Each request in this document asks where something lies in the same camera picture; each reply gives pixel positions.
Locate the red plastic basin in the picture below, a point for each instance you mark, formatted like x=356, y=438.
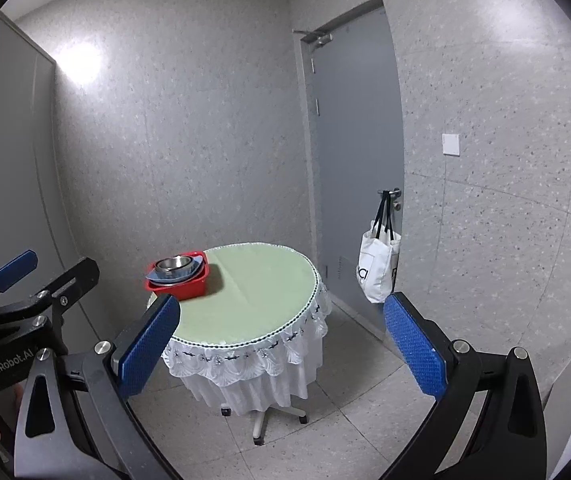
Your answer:
x=185, y=290

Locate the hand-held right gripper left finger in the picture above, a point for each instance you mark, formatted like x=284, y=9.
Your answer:
x=143, y=350

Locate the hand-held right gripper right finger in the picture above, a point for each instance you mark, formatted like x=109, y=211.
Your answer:
x=413, y=345

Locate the large steel bowl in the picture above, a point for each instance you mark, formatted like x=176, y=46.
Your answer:
x=188, y=274

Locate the white tote bag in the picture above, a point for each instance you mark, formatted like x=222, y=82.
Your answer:
x=375, y=270

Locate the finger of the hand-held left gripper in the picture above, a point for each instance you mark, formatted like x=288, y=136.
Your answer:
x=15, y=267
x=77, y=280

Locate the white table pedestal base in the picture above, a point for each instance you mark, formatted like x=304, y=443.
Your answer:
x=260, y=427

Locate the green lace-trimmed tablecloth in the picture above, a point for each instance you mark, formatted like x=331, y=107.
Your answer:
x=255, y=290

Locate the grey door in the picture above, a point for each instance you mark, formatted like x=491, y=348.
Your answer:
x=355, y=160

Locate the metal door closer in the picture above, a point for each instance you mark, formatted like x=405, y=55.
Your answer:
x=315, y=36

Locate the medium steel bowl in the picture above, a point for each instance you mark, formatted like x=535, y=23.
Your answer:
x=174, y=263

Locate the white wall switch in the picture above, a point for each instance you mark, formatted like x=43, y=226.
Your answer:
x=450, y=144

